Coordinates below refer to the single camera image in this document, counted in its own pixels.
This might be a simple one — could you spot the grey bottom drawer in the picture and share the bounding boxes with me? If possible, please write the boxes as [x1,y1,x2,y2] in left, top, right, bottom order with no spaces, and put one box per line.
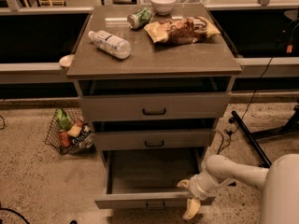
[95,147,206,210]

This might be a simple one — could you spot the grey drawer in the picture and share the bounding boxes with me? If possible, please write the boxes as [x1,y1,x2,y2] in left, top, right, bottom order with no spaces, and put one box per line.
[78,77,232,122]
[95,147,206,210]
[93,118,215,150]

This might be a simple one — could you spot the black wire basket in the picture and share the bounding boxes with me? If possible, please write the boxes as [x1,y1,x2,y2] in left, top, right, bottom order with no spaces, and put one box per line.
[45,108,95,155]

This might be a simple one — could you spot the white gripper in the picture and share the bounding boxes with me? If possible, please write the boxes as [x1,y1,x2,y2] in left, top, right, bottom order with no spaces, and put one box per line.
[178,172,215,220]

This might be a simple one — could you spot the white bowl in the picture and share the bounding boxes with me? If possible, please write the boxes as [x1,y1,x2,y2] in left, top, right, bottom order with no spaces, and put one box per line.
[150,0,177,15]

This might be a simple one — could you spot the clear plastic water bottle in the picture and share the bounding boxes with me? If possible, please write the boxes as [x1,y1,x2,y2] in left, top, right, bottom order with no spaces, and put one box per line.
[88,30,131,60]

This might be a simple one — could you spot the grey middle drawer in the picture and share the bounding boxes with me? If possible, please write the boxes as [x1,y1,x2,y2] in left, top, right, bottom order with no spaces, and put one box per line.
[93,118,215,150]

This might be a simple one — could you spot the green chip bag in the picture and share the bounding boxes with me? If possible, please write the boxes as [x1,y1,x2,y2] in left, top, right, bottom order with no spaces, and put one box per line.
[55,108,72,131]

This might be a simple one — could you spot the grey drawer cabinet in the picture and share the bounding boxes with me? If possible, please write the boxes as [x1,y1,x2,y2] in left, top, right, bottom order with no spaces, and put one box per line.
[66,3,243,161]

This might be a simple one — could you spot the green soda can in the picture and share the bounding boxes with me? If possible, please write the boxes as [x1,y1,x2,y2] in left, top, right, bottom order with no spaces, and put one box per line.
[127,7,153,30]

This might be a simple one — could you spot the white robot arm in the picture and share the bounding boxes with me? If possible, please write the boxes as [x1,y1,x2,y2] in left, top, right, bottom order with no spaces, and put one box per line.
[178,154,299,224]

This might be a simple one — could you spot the small round white disc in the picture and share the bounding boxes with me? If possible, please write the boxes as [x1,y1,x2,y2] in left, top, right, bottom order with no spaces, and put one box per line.
[59,54,74,67]

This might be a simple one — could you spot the brown yellow chip bag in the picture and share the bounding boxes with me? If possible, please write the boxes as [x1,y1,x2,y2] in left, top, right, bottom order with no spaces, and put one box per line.
[144,16,221,45]

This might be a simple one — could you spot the black floor cable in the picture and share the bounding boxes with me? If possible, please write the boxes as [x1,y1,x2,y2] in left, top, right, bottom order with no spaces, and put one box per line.
[216,57,275,156]

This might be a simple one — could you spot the grey top drawer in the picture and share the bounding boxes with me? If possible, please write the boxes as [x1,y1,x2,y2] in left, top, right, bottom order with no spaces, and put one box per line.
[78,77,232,122]

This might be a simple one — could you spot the black wheeled stand base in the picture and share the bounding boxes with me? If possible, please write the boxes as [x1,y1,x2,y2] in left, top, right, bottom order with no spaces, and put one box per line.
[229,104,299,168]

